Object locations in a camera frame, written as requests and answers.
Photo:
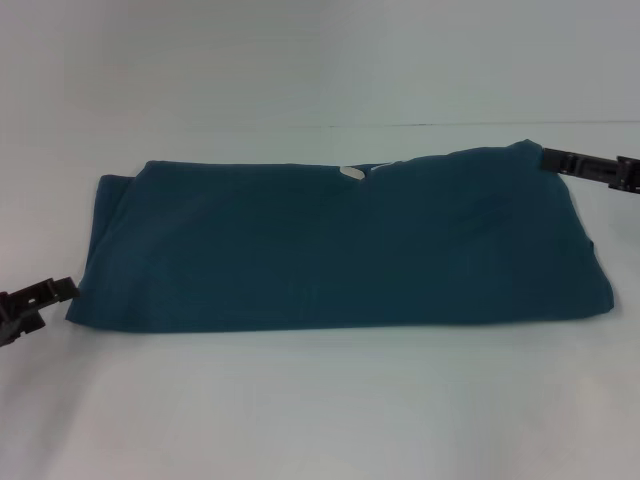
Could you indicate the teal blue t-shirt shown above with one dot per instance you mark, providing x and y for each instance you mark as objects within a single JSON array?
[{"x": 325, "y": 240}]

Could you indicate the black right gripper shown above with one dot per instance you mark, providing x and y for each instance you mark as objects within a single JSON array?
[{"x": 629, "y": 174}]

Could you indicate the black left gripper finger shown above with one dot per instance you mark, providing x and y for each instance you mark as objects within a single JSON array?
[
  {"x": 45, "y": 295},
  {"x": 20, "y": 327}
]

